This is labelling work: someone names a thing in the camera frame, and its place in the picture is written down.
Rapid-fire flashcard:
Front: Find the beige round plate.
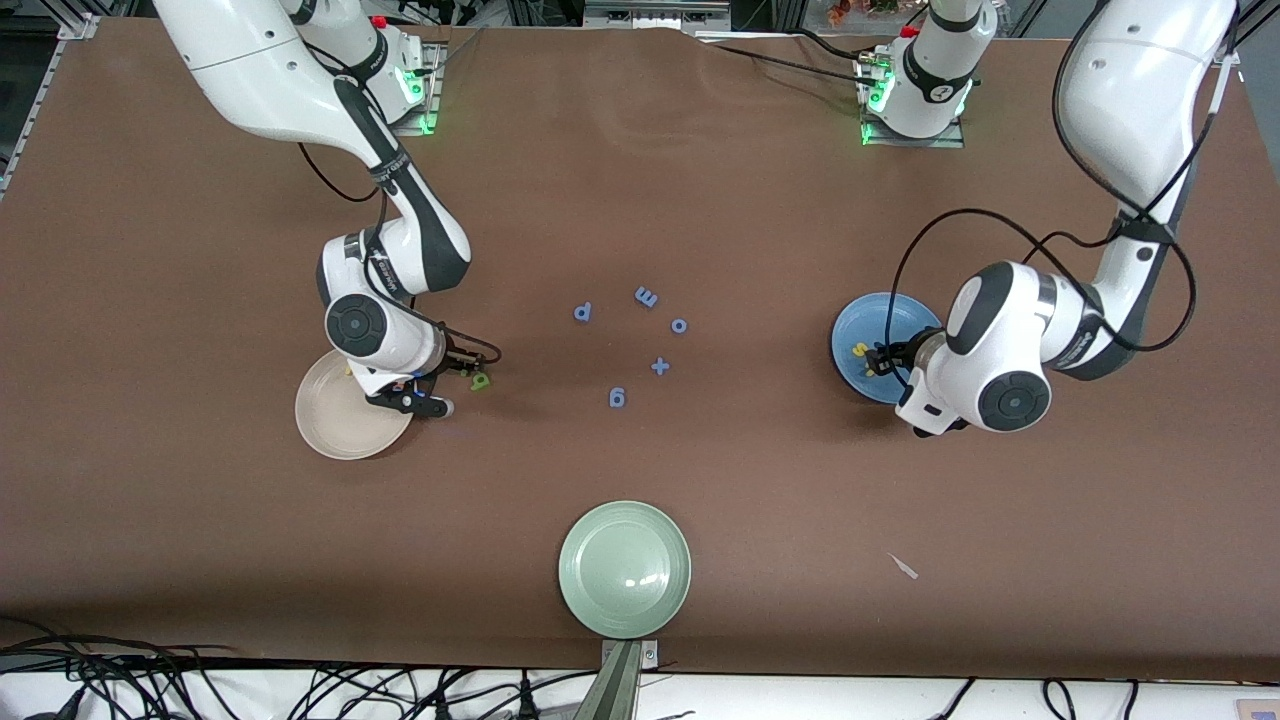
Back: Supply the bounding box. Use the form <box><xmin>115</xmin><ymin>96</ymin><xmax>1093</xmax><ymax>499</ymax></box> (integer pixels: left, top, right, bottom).
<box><xmin>294</xmin><ymin>350</ymin><xmax>416</xmax><ymax>461</ymax></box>

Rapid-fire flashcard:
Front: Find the pale green round plate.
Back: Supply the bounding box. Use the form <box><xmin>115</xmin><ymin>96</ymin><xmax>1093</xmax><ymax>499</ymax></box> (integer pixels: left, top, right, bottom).
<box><xmin>557</xmin><ymin>500</ymin><xmax>693</xmax><ymax>640</ymax></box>

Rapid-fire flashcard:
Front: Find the grey metal mounting post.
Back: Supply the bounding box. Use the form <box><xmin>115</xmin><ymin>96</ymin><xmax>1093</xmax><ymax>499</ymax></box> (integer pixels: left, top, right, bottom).
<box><xmin>570</xmin><ymin>638</ymin><xmax>661</xmax><ymax>720</ymax></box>

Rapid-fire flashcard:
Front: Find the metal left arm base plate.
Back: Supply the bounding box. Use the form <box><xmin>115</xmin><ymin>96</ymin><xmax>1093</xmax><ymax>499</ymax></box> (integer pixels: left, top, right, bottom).
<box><xmin>860</xmin><ymin>118</ymin><xmax>967</xmax><ymax>149</ymax></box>

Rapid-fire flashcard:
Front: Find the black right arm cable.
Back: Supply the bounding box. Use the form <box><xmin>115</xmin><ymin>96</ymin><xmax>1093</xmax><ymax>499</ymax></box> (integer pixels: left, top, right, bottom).
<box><xmin>298</xmin><ymin>40</ymin><xmax>503</xmax><ymax>366</ymax></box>

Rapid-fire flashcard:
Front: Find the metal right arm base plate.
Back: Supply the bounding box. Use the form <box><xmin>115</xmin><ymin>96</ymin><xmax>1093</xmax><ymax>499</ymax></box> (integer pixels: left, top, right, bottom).
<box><xmin>380</xmin><ymin>40</ymin><xmax>443</xmax><ymax>137</ymax></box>

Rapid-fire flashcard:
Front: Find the blue round plate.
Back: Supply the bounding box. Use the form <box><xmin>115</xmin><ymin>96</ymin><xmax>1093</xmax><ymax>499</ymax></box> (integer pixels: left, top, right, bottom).
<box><xmin>830</xmin><ymin>291</ymin><xmax>946</xmax><ymax>406</ymax></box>

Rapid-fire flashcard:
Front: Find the grey metal plate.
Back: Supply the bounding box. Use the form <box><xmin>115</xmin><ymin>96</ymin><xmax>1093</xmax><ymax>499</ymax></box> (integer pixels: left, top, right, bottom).
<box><xmin>583</xmin><ymin>0</ymin><xmax>733</xmax><ymax>28</ymax></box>

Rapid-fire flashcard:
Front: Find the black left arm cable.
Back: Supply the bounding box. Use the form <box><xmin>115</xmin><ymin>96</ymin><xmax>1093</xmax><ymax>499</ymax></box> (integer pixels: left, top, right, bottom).
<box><xmin>880</xmin><ymin>0</ymin><xmax>1241</xmax><ymax>353</ymax></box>

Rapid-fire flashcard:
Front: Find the brown table cover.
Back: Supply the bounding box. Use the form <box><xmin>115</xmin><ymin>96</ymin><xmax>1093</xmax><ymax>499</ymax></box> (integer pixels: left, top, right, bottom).
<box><xmin>0</xmin><ymin>18</ymin><xmax>1280</xmax><ymax>683</ymax></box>

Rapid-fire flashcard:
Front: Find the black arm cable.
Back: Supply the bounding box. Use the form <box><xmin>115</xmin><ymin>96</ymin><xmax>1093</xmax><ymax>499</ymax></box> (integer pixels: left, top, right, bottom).
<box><xmin>880</xmin><ymin>0</ymin><xmax>1241</xmax><ymax>353</ymax></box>
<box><xmin>298</xmin><ymin>40</ymin><xmax>503</xmax><ymax>366</ymax></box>

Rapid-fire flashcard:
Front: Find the aluminium frame rail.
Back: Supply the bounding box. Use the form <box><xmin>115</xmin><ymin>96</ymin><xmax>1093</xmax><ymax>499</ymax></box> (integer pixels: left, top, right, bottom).
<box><xmin>0</xmin><ymin>12</ymin><xmax>101</xmax><ymax>196</ymax></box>

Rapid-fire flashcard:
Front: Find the black base cable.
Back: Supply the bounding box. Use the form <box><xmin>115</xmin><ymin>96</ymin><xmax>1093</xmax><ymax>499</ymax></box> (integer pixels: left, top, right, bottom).
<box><xmin>700</xmin><ymin>40</ymin><xmax>883</xmax><ymax>89</ymax></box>
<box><xmin>785</xmin><ymin>28</ymin><xmax>873</xmax><ymax>61</ymax></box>

